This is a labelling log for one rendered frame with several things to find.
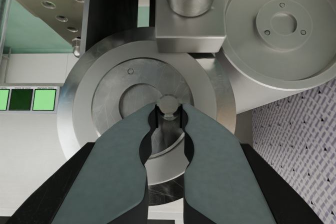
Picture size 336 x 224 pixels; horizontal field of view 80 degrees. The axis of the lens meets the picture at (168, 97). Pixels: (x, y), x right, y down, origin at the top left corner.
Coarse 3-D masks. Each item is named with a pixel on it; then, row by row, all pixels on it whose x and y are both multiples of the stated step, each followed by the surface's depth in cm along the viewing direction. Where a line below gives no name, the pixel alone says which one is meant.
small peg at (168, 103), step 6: (162, 96) 12; (168, 96) 12; (174, 96) 12; (162, 102) 12; (168, 102) 12; (174, 102) 12; (162, 108) 12; (168, 108) 12; (174, 108) 12; (162, 114) 12; (168, 114) 12; (174, 114) 12; (168, 120) 14
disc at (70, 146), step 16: (128, 32) 18; (144, 32) 18; (96, 48) 18; (112, 48) 18; (80, 64) 17; (208, 64) 17; (80, 80) 17; (224, 80) 17; (64, 96) 17; (224, 96) 17; (64, 112) 17; (224, 112) 16; (64, 128) 16; (64, 144) 16; (176, 144) 16; (160, 192) 15; (176, 192) 15
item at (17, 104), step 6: (12, 90) 51; (18, 90) 51; (24, 90) 51; (30, 90) 51; (12, 96) 51; (18, 96) 51; (24, 96) 51; (30, 96) 51; (12, 102) 50; (18, 102) 50; (24, 102) 50; (12, 108) 50; (18, 108) 50; (24, 108) 50
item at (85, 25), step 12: (84, 0) 19; (96, 0) 21; (108, 0) 25; (120, 0) 31; (84, 12) 19; (96, 12) 21; (108, 12) 25; (120, 12) 31; (132, 12) 40; (84, 24) 19; (96, 24) 21; (108, 24) 25; (120, 24) 31; (132, 24) 40; (84, 36) 19; (96, 36) 21; (84, 48) 18
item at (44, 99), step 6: (36, 90) 51; (42, 90) 51; (48, 90) 51; (54, 90) 51; (36, 96) 50; (42, 96) 50; (48, 96) 50; (36, 102) 50; (42, 102) 50; (48, 102) 50; (36, 108) 50; (42, 108) 50; (48, 108) 50
